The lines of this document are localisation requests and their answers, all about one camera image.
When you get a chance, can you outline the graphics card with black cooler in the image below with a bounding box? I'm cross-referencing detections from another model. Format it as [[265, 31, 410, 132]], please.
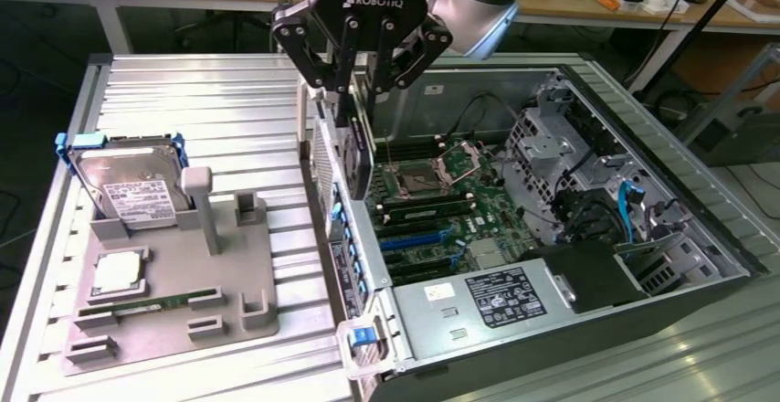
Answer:
[[333, 52, 377, 201]]

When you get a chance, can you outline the black office chair base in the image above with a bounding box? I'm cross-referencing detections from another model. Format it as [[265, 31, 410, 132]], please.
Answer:
[[176, 7, 288, 51]]

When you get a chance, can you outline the black RAM slot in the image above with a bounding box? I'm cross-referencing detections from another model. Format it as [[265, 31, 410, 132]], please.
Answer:
[[374, 138, 441, 150], [374, 147, 444, 162]]

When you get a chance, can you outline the metal socket cover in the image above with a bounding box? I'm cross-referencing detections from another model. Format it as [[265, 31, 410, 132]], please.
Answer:
[[430, 140, 486, 179]]

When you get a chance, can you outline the silver drive cage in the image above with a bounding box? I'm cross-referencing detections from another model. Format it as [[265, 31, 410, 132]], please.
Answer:
[[504, 100, 617, 202]]

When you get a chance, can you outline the CPU socket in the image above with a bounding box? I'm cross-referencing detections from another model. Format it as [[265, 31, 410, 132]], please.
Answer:
[[392, 159, 449, 200]]

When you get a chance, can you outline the green motherboard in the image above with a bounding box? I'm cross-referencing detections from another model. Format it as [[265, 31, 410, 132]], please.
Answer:
[[352, 139, 537, 284]]

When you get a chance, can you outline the white and orange device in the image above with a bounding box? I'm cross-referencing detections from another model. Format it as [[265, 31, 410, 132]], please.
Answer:
[[600, 0, 690, 15]]

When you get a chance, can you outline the blue expansion slot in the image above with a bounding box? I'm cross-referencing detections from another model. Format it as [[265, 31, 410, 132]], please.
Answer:
[[376, 231, 446, 251]]

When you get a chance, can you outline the silver chipset heatsink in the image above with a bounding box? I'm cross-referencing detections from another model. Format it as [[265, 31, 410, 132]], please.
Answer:
[[468, 239, 506, 270]]

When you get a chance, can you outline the long black expansion slot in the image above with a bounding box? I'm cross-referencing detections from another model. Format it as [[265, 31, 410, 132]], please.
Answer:
[[384, 254, 454, 270], [389, 266, 457, 285]]

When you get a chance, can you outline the black tripod pole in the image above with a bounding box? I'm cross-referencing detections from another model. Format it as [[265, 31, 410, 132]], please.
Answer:
[[626, 0, 757, 92]]

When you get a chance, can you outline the grey printed parts rack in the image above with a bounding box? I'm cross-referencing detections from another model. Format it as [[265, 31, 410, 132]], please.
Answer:
[[60, 166, 282, 379]]

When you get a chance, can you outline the black plastic fan shroud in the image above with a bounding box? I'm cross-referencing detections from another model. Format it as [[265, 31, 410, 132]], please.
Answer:
[[520, 241, 650, 315]]

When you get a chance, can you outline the dark computer tower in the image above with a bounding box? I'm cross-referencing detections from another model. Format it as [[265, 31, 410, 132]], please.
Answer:
[[705, 107, 780, 168]]

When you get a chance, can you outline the silver CPU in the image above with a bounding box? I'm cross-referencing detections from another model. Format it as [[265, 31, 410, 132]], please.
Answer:
[[92, 255, 148, 298]]

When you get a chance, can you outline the grey power supply unit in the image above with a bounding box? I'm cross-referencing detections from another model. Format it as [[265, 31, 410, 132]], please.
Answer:
[[389, 258, 577, 363]]

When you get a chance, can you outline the green bare RAM stick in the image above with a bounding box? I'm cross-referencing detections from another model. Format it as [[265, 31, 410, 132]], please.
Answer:
[[112, 298, 193, 319]]

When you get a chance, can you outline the silver disk bay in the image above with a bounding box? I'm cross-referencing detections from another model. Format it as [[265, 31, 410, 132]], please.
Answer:
[[614, 230, 720, 296]]

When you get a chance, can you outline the open black PC case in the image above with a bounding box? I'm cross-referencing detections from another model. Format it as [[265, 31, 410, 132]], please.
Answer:
[[296, 61, 770, 402]]

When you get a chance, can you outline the black looped cable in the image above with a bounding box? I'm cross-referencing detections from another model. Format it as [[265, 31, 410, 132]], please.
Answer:
[[446, 93, 520, 147]]

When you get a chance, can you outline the hard disk with blue bracket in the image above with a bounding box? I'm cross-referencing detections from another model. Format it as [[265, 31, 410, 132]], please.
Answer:
[[52, 131, 196, 233]]

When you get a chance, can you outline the black wire bundle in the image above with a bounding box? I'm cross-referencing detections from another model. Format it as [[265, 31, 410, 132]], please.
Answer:
[[550, 191, 617, 244]]

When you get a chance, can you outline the blue SATA wire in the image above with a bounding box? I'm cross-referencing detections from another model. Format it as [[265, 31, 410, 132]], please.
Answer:
[[613, 178, 646, 244]]

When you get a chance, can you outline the grey metal frame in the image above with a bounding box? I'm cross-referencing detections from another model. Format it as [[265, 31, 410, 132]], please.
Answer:
[[678, 43, 780, 147]]

